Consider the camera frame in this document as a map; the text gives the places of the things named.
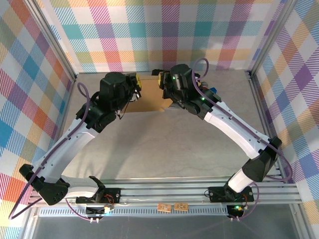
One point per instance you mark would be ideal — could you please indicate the brown cardboard paper box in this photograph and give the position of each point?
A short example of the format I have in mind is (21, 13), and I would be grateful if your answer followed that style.
(149, 97)

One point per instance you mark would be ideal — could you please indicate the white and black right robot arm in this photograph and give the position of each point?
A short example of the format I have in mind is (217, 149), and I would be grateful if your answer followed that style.
(239, 129)

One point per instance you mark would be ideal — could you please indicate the small blue cube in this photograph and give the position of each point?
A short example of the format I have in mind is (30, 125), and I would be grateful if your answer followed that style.
(213, 89)

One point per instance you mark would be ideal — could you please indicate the small orange circuit board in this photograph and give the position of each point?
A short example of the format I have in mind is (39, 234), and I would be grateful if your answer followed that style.
(181, 206)
(164, 207)

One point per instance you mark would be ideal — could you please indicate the aluminium left frame post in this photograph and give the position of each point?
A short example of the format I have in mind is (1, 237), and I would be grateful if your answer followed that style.
(51, 37)

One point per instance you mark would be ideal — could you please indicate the aluminium frame post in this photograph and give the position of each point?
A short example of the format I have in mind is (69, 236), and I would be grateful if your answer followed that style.
(51, 37)
(270, 37)

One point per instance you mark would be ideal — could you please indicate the aluminium side frame rail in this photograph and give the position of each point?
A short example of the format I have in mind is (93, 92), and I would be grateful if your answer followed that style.
(263, 112)

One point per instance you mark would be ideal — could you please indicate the aluminium right frame post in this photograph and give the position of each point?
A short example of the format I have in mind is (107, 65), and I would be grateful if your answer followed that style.
(270, 37)

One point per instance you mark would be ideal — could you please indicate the aluminium base frame rails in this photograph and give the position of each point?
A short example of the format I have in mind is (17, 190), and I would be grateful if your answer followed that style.
(162, 191)

